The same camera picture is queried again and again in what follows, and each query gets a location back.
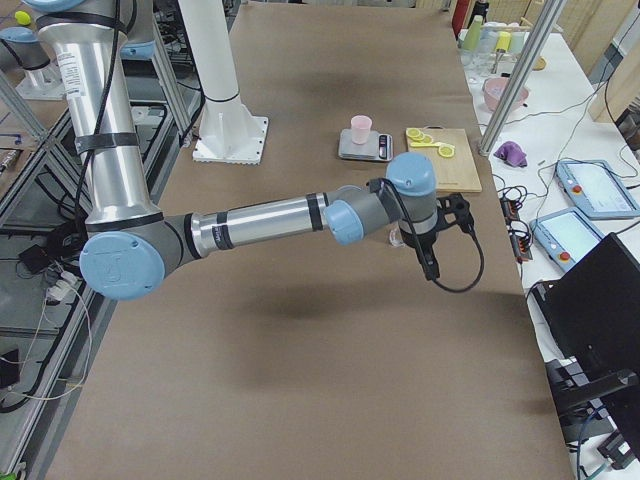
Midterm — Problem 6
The yellow plastic knife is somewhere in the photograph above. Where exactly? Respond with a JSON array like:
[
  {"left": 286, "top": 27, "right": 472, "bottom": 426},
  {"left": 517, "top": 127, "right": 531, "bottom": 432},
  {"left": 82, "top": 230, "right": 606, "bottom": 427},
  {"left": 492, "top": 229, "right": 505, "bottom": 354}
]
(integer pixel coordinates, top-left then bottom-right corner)
[{"left": 409, "top": 142, "right": 453, "bottom": 148}]

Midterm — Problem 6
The pink plastic cup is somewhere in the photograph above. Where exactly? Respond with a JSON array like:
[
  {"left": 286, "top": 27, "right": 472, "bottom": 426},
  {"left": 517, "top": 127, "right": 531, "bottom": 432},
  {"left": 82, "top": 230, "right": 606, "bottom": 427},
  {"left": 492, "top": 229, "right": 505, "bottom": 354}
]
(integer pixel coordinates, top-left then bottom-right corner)
[{"left": 350, "top": 114, "right": 372, "bottom": 145}]

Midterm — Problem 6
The teach pendant near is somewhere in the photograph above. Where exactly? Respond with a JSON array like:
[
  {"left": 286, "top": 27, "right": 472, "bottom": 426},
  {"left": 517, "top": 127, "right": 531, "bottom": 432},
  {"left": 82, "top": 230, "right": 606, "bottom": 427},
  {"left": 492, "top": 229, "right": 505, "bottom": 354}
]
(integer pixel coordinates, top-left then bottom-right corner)
[{"left": 530, "top": 207, "right": 604, "bottom": 272}]

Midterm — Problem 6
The green cup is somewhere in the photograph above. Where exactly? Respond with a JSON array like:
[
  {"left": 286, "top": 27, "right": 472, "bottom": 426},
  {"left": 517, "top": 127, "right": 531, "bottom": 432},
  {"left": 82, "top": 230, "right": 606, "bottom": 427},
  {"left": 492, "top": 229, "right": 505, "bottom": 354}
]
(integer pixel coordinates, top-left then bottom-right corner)
[{"left": 461, "top": 15, "right": 484, "bottom": 52}]

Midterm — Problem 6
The bamboo cutting board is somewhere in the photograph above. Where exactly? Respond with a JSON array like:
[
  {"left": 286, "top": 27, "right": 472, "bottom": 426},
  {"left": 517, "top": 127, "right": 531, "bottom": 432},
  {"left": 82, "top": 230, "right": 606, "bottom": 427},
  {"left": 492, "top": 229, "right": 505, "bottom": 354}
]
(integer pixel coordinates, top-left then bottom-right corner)
[{"left": 405, "top": 127, "right": 482, "bottom": 194}]

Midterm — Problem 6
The lemon slice bottom front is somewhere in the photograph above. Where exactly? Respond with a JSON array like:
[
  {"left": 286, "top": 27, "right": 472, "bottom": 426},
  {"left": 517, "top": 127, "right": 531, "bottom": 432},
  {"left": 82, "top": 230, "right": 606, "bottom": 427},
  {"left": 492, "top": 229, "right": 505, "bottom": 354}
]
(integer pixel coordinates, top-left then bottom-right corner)
[{"left": 437, "top": 144, "right": 455, "bottom": 158}]

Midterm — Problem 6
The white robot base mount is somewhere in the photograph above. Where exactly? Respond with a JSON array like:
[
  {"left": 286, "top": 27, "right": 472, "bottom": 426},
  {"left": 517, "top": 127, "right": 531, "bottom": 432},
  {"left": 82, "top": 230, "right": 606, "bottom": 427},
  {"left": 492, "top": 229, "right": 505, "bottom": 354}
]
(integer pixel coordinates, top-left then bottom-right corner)
[{"left": 179, "top": 0, "right": 269, "bottom": 165}]

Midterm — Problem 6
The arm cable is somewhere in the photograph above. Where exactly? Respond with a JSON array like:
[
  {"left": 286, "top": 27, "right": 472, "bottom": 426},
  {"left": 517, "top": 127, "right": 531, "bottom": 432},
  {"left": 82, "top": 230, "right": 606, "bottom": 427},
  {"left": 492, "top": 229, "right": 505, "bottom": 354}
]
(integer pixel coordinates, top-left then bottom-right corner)
[{"left": 367, "top": 177, "right": 486, "bottom": 294}]

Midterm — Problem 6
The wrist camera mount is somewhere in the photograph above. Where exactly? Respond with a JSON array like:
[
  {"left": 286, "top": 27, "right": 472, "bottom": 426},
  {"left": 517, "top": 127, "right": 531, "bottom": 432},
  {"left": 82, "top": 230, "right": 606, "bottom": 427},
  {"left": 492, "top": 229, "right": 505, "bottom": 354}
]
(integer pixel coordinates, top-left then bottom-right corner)
[{"left": 436, "top": 193, "right": 475, "bottom": 235}]

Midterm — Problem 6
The lemon slice top right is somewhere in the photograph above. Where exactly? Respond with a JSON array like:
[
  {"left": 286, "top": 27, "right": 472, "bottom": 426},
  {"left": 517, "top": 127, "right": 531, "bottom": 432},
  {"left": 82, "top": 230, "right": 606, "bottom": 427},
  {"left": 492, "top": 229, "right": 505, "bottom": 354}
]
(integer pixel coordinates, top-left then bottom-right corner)
[{"left": 406, "top": 128, "right": 422, "bottom": 139}]

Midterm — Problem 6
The teach pendant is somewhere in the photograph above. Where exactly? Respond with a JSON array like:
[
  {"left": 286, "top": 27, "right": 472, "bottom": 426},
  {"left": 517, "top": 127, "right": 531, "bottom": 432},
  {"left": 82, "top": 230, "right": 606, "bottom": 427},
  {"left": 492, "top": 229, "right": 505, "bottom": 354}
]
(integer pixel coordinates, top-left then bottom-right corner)
[
  {"left": 556, "top": 160, "right": 639, "bottom": 220},
  {"left": 530, "top": 207, "right": 604, "bottom": 272}
]

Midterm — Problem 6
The digital kitchen scale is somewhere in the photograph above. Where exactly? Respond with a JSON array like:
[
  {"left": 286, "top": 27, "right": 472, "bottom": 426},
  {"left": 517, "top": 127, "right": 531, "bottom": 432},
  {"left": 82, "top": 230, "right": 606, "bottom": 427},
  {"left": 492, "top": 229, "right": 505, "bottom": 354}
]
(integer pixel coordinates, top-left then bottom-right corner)
[{"left": 338, "top": 129, "right": 394, "bottom": 163}]

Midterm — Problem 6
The purple cloth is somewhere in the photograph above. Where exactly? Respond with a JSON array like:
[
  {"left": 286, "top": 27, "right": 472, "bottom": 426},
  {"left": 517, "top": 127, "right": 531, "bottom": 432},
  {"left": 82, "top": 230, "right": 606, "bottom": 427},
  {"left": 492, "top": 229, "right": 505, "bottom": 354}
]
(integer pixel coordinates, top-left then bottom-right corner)
[{"left": 494, "top": 141, "right": 528, "bottom": 168}]

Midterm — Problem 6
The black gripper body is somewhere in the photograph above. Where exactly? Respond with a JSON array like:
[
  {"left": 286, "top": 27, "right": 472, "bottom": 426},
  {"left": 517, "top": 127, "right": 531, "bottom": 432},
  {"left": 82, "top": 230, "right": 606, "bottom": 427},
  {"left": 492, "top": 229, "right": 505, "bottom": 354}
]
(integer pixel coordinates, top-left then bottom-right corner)
[{"left": 400, "top": 228, "right": 437, "bottom": 257}]

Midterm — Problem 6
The aluminium frame post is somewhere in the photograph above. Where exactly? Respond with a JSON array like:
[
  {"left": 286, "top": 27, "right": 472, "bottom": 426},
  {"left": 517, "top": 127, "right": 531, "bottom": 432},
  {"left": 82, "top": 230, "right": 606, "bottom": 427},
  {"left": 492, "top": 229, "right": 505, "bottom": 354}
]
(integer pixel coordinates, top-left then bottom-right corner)
[{"left": 479, "top": 0, "right": 567, "bottom": 157}]

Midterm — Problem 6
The pink bowl with ice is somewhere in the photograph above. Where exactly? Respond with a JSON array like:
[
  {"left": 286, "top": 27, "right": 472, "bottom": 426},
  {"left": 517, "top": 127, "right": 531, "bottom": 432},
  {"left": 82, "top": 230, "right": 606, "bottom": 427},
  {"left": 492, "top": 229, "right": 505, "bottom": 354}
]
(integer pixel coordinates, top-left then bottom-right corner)
[{"left": 482, "top": 77, "right": 530, "bottom": 112}]

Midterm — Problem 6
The teach pendant far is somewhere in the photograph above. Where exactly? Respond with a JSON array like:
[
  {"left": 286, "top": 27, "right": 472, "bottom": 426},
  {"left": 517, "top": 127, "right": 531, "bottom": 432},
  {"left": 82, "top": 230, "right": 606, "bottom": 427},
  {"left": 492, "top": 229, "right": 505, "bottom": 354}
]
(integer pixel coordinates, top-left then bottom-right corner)
[{"left": 556, "top": 160, "right": 639, "bottom": 220}]

